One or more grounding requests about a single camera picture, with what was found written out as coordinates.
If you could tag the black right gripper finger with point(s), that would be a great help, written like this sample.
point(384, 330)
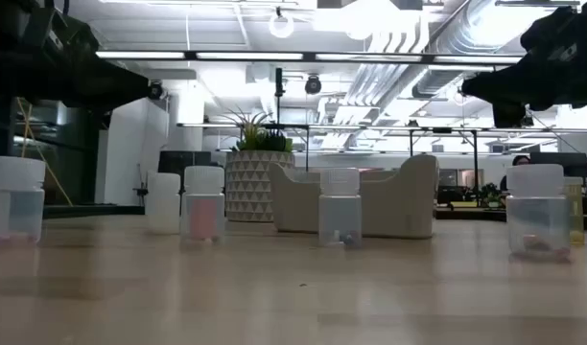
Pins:
point(495, 86)
point(509, 115)

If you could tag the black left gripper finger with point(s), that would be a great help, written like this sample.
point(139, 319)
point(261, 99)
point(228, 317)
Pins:
point(128, 86)

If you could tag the large clear bottle dark pills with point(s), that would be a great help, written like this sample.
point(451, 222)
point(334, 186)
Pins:
point(537, 215)

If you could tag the yellow translucent pill bottle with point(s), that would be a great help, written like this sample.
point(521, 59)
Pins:
point(576, 211)

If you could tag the opaque white pill bottle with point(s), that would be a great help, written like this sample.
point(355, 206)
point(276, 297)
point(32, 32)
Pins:
point(163, 203)

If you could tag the clear bottle pink label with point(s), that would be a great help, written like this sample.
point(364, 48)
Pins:
point(203, 206)

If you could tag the small clear pill bottle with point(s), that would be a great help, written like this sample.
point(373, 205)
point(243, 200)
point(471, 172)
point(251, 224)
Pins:
point(340, 211)

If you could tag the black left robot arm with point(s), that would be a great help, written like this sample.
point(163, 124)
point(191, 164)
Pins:
point(30, 24)

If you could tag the beige basket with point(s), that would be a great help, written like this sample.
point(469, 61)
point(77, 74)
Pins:
point(399, 201)

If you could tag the person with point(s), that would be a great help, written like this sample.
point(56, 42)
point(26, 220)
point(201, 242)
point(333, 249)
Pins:
point(520, 161)

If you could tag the black computer monitor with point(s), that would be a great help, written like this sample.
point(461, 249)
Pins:
point(559, 164)

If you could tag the small green potted plant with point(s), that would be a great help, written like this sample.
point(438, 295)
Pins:
point(490, 194)

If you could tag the large clear bottle pink pills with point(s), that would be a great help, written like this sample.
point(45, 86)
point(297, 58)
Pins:
point(13, 201)

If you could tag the black-framed background table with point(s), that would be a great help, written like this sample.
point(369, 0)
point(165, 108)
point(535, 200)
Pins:
point(370, 127)

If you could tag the green spiky plant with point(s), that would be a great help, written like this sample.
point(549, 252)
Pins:
point(257, 136)

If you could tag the white triangle-pattern planter pot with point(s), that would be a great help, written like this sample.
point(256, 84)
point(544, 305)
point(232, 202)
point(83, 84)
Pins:
point(248, 187)

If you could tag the round black hanging device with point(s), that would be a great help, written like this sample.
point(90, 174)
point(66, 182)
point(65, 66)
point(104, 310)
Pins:
point(313, 85)

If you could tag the long ceiling light bar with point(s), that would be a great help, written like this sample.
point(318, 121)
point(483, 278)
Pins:
point(308, 56)

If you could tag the black camera on pole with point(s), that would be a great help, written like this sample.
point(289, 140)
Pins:
point(279, 84)

